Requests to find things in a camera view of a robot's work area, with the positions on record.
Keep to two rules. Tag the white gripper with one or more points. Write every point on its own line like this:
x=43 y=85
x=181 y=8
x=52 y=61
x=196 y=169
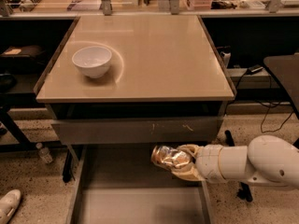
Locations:
x=207 y=162

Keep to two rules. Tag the crushed orange soda can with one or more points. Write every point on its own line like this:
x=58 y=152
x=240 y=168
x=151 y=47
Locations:
x=171 y=158

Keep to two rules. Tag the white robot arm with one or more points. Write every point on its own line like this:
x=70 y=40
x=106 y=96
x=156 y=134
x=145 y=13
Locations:
x=267 y=161

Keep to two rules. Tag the grey top drawer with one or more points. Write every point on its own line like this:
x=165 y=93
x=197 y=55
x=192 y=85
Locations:
x=181 y=122

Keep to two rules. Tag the grey open bottom drawer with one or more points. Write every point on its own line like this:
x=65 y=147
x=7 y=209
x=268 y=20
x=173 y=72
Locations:
x=118 y=184

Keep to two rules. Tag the grey drawer cabinet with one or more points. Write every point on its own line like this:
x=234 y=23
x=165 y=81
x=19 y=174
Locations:
x=155 y=59

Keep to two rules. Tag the black table leg bar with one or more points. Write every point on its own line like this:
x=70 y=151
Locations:
x=238 y=164

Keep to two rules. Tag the black phone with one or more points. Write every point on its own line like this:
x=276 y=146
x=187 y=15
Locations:
x=254 y=69

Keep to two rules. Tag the white bowl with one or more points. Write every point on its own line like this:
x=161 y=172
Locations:
x=92 y=61

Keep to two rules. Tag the plastic water bottle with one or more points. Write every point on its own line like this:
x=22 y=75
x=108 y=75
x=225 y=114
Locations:
x=44 y=153

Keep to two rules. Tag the white shoe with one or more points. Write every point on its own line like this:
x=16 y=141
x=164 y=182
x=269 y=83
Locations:
x=8 y=205

